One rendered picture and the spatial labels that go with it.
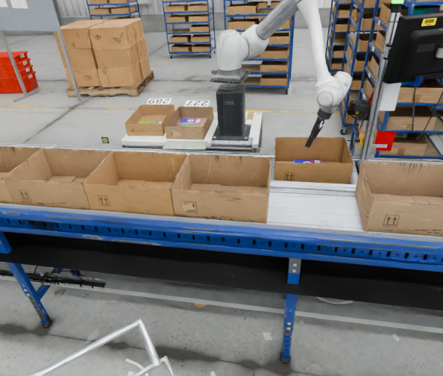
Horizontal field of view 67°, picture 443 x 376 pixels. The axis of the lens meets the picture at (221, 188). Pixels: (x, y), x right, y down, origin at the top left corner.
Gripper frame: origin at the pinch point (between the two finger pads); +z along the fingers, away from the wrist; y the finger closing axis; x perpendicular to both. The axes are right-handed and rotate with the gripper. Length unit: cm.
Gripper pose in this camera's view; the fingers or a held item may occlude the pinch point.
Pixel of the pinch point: (309, 141)
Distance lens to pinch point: 204.6
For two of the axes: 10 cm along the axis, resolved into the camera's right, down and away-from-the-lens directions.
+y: 1.8, -5.6, 8.1
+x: -9.4, -3.4, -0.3
